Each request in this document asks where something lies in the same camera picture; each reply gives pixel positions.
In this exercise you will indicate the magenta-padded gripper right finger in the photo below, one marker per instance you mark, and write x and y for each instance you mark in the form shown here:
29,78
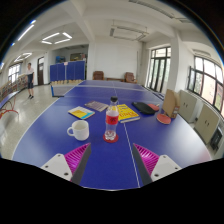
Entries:
165,165

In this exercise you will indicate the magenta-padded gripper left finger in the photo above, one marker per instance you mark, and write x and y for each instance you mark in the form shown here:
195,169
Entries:
57,165

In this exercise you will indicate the clear bottle with red label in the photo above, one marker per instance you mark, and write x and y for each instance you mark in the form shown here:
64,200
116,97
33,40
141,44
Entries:
111,120

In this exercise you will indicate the white mug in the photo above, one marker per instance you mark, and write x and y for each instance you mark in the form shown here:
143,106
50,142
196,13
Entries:
80,130

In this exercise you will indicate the red table tennis paddle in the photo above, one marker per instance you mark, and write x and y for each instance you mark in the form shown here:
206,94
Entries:
155,106
163,119

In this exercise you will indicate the black bin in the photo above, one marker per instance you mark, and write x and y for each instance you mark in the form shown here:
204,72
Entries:
216,140

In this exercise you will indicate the white two-door cabinet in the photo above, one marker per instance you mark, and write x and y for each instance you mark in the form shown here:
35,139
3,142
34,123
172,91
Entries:
206,123
187,105

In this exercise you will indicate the black paddle case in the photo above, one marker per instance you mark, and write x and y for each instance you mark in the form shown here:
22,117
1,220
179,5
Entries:
143,107

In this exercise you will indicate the brown cardboard box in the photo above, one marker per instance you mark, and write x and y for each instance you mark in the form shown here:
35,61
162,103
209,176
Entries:
170,102

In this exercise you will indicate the large yellow book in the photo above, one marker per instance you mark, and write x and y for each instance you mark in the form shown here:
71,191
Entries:
128,113

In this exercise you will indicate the grey striped notebook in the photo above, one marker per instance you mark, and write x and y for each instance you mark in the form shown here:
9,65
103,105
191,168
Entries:
96,106

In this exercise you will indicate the blue-framed grey barrier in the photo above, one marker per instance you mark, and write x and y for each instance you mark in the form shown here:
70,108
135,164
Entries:
61,90

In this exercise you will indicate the blue table with red legs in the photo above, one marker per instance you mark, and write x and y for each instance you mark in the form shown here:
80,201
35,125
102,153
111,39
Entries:
7,98

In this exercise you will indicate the person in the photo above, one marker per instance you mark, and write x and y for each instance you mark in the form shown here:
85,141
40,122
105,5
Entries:
30,78

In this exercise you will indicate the low shelf unit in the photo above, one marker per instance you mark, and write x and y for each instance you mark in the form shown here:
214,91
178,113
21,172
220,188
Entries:
11,86

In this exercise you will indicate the wide black-framed window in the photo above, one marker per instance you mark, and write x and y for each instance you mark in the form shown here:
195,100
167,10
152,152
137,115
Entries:
208,81

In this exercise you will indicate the folded blue table tennis tables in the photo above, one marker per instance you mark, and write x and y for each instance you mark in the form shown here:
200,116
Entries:
66,70

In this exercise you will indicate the brown armchair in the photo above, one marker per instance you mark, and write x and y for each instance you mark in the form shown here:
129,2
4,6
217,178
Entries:
98,75
130,77

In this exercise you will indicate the dark brown door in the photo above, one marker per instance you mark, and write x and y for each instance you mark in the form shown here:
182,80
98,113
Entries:
40,70

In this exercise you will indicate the tall black-framed window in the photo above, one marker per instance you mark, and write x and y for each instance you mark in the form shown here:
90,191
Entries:
159,68

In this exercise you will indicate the group of ceiling lights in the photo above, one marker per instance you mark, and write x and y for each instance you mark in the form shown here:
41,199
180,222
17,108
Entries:
56,36

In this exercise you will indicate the ceiling air conditioner unit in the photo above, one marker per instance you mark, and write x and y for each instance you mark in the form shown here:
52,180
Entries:
129,32

